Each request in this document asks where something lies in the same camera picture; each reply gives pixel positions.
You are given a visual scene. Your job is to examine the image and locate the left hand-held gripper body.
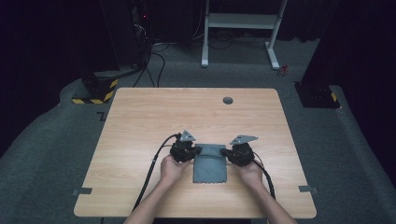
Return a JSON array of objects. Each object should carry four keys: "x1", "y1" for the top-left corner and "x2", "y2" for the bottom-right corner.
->
[{"x1": 169, "y1": 129, "x2": 198, "y2": 163}]

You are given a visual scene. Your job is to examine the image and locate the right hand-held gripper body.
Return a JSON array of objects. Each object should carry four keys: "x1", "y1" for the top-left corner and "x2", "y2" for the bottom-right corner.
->
[{"x1": 228, "y1": 133, "x2": 260, "y2": 168}]

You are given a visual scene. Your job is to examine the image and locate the grey cloth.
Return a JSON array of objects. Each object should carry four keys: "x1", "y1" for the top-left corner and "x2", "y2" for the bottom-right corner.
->
[{"x1": 191, "y1": 143, "x2": 229, "y2": 185}]

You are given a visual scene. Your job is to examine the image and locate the person's left hand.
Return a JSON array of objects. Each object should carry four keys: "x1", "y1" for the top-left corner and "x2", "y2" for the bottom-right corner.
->
[{"x1": 160, "y1": 154, "x2": 191, "y2": 189}]

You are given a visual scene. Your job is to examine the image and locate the person's right hand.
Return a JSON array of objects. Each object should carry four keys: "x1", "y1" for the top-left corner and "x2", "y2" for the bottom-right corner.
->
[{"x1": 233, "y1": 160, "x2": 265, "y2": 189}]

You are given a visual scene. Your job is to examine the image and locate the grey tape strip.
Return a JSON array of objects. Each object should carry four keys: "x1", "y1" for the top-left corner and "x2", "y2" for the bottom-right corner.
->
[
  {"x1": 298, "y1": 185, "x2": 319, "y2": 194},
  {"x1": 72, "y1": 187, "x2": 93, "y2": 197}
]

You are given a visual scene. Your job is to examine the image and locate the black yellow striped stand base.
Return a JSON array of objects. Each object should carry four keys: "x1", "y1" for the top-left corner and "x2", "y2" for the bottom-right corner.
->
[{"x1": 71, "y1": 70, "x2": 120, "y2": 105}]

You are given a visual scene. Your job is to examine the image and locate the dark equipment rack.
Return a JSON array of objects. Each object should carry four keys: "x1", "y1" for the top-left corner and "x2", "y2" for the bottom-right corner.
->
[{"x1": 130, "y1": 0, "x2": 157, "y2": 67}]

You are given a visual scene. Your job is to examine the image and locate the white metal stand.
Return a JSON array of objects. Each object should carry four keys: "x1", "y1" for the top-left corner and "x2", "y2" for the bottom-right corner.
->
[{"x1": 200, "y1": 0, "x2": 289, "y2": 71}]

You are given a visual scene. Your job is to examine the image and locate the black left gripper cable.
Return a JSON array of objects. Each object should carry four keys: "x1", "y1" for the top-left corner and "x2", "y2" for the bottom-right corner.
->
[{"x1": 132, "y1": 133, "x2": 182, "y2": 213}]

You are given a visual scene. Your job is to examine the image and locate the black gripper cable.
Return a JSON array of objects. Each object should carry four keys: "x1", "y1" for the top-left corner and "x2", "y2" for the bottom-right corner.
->
[
  {"x1": 132, "y1": 133, "x2": 182, "y2": 213},
  {"x1": 252, "y1": 152, "x2": 277, "y2": 201}
]

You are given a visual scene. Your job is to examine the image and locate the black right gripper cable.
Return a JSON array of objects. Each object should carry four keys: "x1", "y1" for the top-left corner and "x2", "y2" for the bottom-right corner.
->
[{"x1": 252, "y1": 152, "x2": 277, "y2": 201}]

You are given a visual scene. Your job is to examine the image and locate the black looped floor cable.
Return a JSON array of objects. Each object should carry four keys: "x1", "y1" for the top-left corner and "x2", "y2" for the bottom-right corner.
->
[{"x1": 149, "y1": 51, "x2": 166, "y2": 89}]

